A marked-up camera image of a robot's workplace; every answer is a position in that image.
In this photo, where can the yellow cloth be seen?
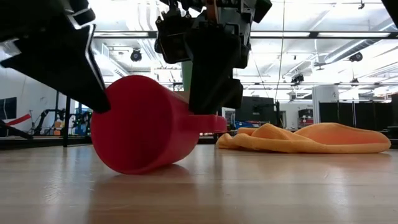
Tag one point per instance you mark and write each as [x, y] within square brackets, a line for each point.
[326, 140]

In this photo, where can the red plastic mug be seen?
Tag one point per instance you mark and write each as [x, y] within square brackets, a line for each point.
[140, 130]

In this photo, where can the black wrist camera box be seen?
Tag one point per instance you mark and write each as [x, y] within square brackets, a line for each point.
[171, 40]

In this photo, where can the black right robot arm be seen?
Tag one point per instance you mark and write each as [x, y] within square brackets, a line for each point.
[393, 4]

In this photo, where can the dark screen with red stripe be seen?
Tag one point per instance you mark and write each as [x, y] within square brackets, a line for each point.
[7, 109]

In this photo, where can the black ceiling camera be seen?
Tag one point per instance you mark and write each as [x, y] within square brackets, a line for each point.
[356, 57]
[297, 78]
[136, 55]

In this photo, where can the black room partition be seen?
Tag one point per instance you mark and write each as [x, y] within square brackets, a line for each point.
[367, 115]

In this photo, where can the green plastic cup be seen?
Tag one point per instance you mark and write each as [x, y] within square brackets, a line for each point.
[187, 77]

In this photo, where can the black computer monitor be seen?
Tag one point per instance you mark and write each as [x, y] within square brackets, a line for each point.
[258, 109]

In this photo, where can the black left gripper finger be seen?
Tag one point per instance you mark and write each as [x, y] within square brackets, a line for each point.
[62, 62]

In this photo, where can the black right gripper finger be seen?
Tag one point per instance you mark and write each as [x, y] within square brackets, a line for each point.
[211, 77]
[237, 93]

